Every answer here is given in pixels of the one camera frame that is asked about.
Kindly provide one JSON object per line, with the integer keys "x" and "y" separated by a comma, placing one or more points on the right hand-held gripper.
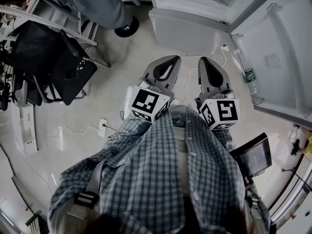
{"x": 228, "y": 111}

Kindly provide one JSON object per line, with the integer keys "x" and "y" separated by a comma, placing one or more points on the black office chair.
{"x": 6, "y": 94}
{"x": 70, "y": 82}

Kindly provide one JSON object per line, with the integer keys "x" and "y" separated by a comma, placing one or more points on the person's left forearm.
{"x": 136, "y": 133}

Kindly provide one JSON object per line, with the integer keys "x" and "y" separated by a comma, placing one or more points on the clear fridge door shelf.
{"x": 257, "y": 101}

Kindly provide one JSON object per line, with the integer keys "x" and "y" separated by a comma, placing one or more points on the black tripod stand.
{"x": 297, "y": 177}

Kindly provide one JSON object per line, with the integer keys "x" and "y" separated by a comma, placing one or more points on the white cardboard box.
{"x": 26, "y": 130}

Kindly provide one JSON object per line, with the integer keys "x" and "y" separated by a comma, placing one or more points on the white refrigerator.
{"x": 185, "y": 30}

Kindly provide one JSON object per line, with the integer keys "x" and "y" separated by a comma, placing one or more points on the person's right forearm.
{"x": 223, "y": 138}

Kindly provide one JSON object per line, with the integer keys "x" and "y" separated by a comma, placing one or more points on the person's plaid shirt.
{"x": 146, "y": 179}

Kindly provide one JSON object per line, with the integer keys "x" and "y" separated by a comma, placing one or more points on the tan floor object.
{"x": 308, "y": 140}

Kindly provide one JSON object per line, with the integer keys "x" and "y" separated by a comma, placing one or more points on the clear bottle with green label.
{"x": 249, "y": 75}

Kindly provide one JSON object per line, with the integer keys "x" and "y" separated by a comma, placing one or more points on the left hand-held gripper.
{"x": 150, "y": 105}

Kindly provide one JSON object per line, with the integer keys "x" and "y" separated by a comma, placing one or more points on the white power strip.
{"x": 102, "y": 127}

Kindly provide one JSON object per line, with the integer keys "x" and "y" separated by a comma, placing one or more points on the black caster wheel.
{"x": 126, "y": 27}

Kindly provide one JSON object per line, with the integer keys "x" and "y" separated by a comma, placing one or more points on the person's white shoe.
{"x": 176, "y": 102}

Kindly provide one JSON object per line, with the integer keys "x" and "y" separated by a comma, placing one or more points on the black display screen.
{"x": 256, "y": 157}

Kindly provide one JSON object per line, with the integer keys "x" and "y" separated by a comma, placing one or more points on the black floor device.
{"x": 296, "y": 146}

